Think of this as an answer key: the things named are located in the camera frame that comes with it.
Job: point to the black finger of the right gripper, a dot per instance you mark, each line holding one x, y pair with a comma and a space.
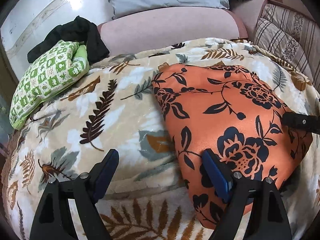
308, 123

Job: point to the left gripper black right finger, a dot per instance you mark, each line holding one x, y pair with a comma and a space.
268, 218

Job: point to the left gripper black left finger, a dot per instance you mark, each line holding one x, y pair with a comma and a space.
53, 219

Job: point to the orange black floral garment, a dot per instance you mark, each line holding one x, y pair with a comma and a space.
231, 111

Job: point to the striped beige cushion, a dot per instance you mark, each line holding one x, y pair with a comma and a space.
291, 37

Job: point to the beige leaf print blanket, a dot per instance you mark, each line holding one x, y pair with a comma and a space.
114, 106

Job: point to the green white patterned pillow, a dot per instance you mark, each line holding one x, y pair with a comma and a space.
50, 74

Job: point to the black garment on pillow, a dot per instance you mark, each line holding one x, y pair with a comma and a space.
79, 30

